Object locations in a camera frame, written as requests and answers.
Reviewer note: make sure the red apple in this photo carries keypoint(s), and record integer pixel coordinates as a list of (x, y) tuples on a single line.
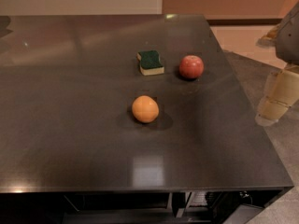
[(191, 67)]

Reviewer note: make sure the green and yellow sponge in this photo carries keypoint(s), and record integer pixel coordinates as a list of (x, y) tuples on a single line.
[(150, 63)]

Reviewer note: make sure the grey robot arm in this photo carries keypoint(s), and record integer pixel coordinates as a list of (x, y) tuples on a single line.
[(287, 37)]

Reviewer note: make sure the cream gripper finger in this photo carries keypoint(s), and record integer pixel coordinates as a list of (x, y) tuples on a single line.
[(270, 83), (282, 97)]

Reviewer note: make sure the orange fruit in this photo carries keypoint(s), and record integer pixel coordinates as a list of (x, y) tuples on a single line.
[(145, 109)]

